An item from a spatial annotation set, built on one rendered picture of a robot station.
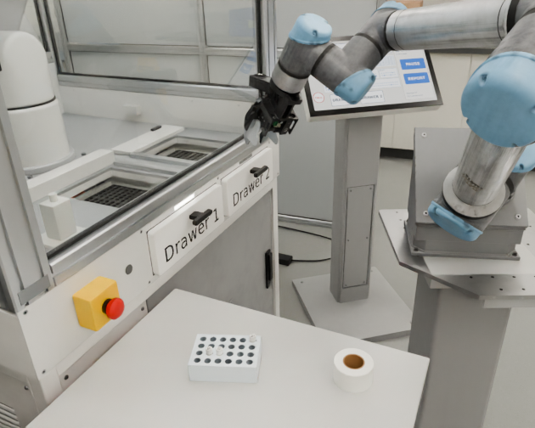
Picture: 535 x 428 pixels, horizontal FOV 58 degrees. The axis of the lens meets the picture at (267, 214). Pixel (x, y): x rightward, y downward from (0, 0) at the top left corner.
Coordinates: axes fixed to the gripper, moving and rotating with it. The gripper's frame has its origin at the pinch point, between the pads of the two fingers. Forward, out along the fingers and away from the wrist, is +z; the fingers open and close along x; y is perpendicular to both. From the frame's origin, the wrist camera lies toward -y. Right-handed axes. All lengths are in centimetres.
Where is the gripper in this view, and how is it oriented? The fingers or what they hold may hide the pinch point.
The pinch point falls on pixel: (254, 137)
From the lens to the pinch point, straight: 123.4
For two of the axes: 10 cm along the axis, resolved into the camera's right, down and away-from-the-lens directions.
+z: -3.4, 5.5, 7.6
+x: 8.6, -1.5, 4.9
